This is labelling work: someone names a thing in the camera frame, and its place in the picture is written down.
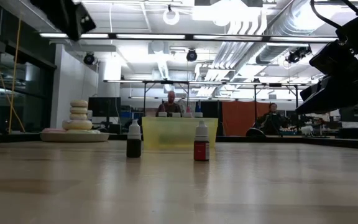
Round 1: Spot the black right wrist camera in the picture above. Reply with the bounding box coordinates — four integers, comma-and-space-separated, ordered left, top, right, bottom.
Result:
308, 39, 358, 76

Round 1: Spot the green toy donut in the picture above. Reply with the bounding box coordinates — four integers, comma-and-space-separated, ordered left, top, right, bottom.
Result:
66, 129, 101, 134

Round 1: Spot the black background workstation frame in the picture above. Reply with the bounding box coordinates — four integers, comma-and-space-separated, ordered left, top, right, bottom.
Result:
104, 80, 301, 119

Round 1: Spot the yellow extension cord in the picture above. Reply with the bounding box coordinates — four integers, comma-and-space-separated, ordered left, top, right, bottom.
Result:
0, 0, 26, 133

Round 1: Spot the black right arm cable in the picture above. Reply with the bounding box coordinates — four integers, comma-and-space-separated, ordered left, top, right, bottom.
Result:
310, 0, 343, 31

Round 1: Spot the silver ventilation duct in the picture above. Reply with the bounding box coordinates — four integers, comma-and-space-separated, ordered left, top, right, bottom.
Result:
255, 0, 338, 65

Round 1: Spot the large blue coloring bottle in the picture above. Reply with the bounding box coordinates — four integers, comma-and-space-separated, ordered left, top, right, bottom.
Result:
194, 101, 204, 118

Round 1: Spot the yellow translucent plastic bin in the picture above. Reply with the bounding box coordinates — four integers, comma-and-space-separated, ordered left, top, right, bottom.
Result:
141, 116, 219, 151

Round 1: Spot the small yellow toy donut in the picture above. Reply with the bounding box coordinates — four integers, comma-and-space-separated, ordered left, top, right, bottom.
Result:
70, 99, 89, 108

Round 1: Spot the round clear plate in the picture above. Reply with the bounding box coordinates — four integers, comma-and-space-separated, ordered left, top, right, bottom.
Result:
40, 132, 111, 144

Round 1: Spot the long LED light bar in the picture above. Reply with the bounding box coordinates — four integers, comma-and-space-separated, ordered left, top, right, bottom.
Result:
39, 32, 338, 43

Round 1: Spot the red label dropper bottle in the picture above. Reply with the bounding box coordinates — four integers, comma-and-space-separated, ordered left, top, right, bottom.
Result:
193, 120, 210, 162

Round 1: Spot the orange partition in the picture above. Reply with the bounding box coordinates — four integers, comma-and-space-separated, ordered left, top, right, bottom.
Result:
221, 101, 272, 136

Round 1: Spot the black monitor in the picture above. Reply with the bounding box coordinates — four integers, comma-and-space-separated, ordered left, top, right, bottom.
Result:
88, 96, 122, 118

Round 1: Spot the white ring lamp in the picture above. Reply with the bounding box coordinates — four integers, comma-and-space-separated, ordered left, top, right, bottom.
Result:
162, 7, 180, 26

